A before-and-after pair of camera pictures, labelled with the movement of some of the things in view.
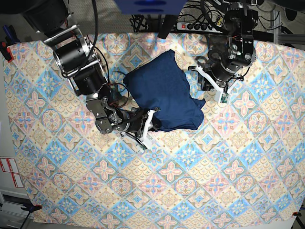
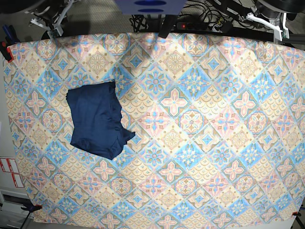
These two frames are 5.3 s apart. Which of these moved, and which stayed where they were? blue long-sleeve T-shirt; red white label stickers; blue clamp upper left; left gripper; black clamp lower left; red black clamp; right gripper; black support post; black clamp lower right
Moved: right gripper; blue long-sleeve T-shirt; left gripper
Stayed: red black clamp; red white label stickers; black clamp lower left; blue clamp upper left; black clamp lower right; black support post
